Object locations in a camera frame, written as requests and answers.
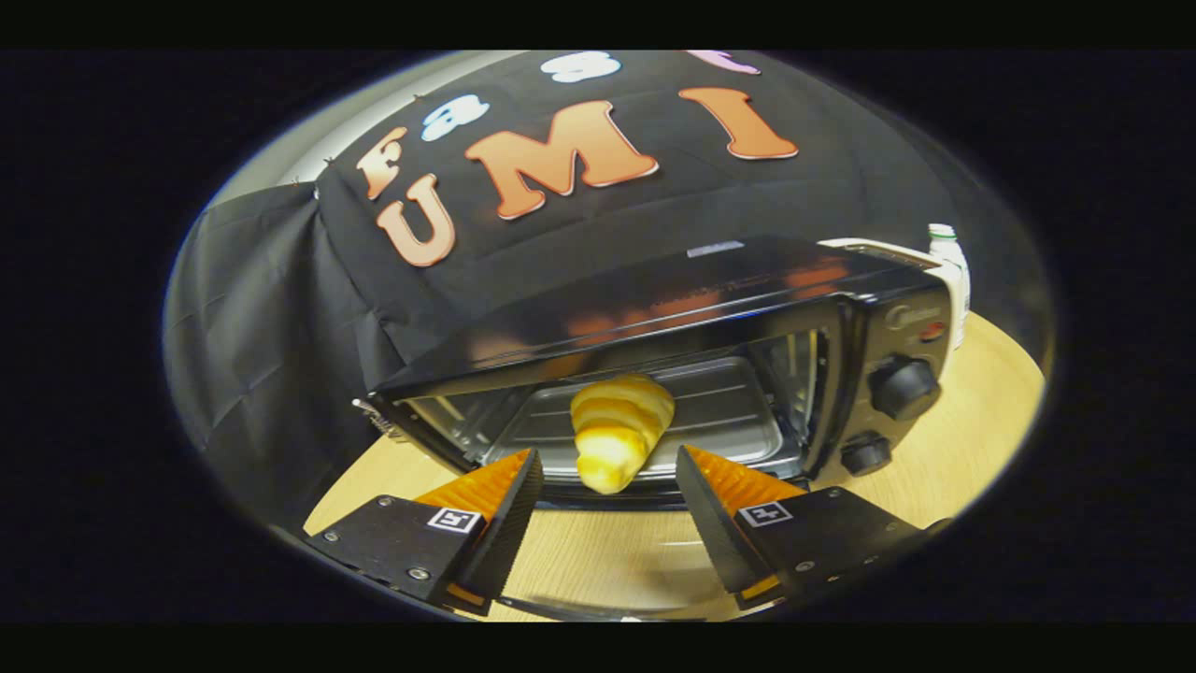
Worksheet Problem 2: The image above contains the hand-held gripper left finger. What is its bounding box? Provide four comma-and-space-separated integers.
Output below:
304, 448, 545, 618

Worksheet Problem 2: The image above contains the yellow croissant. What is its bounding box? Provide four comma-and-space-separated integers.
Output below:
570, 374, 676, 496

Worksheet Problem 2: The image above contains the white bottle green label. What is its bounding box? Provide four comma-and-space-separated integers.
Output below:
928, 223, 973, 347

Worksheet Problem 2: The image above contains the white toaster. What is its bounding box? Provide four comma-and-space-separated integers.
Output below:
818, 236, 963, 375

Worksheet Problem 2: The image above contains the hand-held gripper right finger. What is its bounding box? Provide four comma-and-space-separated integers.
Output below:
675, 445, 926, 610

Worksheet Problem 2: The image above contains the black toaster oven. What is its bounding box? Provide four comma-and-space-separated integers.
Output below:
352, 234, 956, 623

